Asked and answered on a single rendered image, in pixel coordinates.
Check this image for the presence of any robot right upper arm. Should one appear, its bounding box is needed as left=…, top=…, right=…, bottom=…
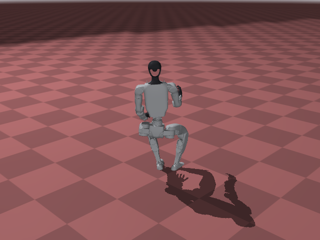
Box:
left=166, top=82, right=180, bottom=108

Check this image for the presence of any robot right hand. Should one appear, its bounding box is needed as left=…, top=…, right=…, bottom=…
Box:
left=177, top=86, right=182, bottom=97

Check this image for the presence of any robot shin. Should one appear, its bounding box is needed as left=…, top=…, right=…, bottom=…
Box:
left=174, top=132, right=189, bottom=166
left=148, top=135, right=162, bottom=164

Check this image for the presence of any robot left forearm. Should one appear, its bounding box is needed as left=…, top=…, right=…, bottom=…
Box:
left=135, top=108, right=148, bottom=121

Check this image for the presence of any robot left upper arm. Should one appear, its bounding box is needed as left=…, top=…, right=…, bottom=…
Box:
left=134, top=84, right=145, bottom=113

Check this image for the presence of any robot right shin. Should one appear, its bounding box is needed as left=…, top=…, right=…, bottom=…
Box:
left=174, top=132, right=189, bottom=166

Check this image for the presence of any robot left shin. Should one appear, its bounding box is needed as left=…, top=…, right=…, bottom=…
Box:
left=148, top=135, right=162, bottom=164

